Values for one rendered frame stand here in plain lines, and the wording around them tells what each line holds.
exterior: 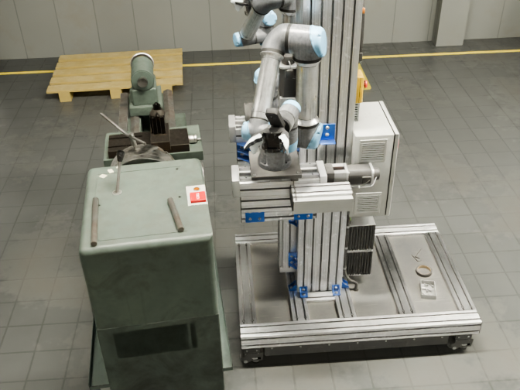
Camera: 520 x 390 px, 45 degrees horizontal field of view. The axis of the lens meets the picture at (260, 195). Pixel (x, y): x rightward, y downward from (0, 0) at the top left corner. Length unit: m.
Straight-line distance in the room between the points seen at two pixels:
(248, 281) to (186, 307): 1.15
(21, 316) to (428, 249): 2.44
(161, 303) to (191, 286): 0.14
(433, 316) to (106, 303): 1.79
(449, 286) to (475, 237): 0.83
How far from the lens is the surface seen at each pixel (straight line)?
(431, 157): 5.24
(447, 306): 3.61
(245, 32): 3.27
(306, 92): 2.60
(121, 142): 3.50
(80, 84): 6.34
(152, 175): 2.65
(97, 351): 2.94
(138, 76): 3.89
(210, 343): 2.66
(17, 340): 3.89
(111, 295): 2.45
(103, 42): 7.22
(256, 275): 3.68
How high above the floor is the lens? 2.68
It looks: 35 degrees down
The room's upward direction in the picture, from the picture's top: 1 degrees counter-clockwise
